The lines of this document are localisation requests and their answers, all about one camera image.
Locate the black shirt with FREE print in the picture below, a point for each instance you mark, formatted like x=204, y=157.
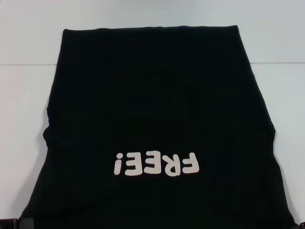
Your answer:
x=152, y=107

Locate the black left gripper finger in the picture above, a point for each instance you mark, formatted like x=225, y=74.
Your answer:
x=26, y=227

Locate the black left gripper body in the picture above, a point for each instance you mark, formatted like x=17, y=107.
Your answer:
x=8, y=227

